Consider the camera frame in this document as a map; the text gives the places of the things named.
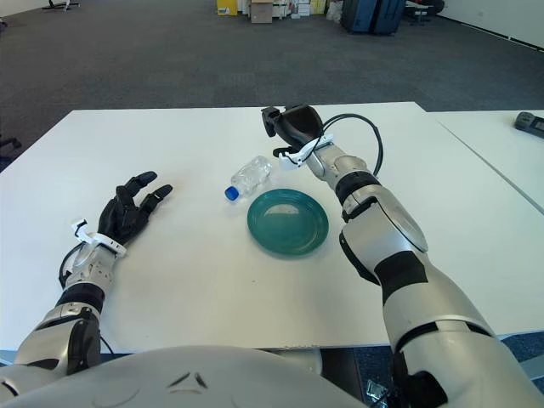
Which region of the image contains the black handheld device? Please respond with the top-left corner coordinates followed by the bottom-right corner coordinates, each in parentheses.
top-left (513, 111), bottom-right (544, 139)

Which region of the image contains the white adjacent table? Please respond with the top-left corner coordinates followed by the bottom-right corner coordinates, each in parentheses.
top-left (427, 109), bottom-right (544, 213)

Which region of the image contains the black mesh office chair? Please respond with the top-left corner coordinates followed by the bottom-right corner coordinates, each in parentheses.
top-left (0, 134), bottom-right (21, 162)

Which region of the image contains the grey robot torso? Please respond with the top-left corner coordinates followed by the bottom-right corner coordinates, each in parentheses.
top-left (0, 344), bottom-right (366, 408)

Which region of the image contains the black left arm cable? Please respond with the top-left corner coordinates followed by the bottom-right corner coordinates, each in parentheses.
top-left (58, 244), bottom-right (115, 354)

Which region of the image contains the dark navy suitcase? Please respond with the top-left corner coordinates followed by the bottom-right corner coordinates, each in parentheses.
top-left (371, 0), bottom-right (403, 36)

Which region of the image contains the black swivel chair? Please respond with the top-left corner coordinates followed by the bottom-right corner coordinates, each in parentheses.
top-left (403, 0), bottom-right (445, 26)

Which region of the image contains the brown cardboard box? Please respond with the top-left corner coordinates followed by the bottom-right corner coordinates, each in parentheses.
top-left (250, 0), bottom-right (274, 25)

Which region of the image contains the green round plate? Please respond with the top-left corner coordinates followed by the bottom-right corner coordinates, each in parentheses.
top-left (246, 189), bottom-right (331, 258)

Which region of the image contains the stack of white boxes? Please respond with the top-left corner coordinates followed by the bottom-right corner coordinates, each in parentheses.
top-left (271, 0), bottom-right (314, 19)

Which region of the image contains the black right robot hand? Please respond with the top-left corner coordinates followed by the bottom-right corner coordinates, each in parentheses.
top-left (260, 104), bottom-right (323, 158)

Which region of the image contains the blue suitcase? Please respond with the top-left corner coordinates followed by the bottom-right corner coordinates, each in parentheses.
top-left (348, 0), bottom-right (379, 34)

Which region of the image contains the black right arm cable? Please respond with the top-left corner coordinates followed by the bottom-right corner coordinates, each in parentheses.
top-left (322, 113), bottom-right (384, 175)

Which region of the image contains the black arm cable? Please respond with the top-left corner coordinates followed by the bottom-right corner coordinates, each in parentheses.
top-left (58, 244), bottom-right (115, 354)
top-left (322, 113), bottom-right (384, 175)

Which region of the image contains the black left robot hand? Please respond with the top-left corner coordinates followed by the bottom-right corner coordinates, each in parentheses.
top-left (98, 171), bottom-right (174, 247)

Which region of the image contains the black chair base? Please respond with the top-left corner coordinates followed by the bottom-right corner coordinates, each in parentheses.
top-left (42, 0), bottom-right (82, 12)

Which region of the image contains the crumpled clear plastic wrapper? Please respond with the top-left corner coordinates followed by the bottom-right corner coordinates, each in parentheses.
top-left (363, 379), bottom-right (391, 404)

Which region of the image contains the clear plastic bottle blue cap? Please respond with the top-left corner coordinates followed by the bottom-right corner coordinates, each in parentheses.
top-left (224, 155), bottom-right (273, 204)

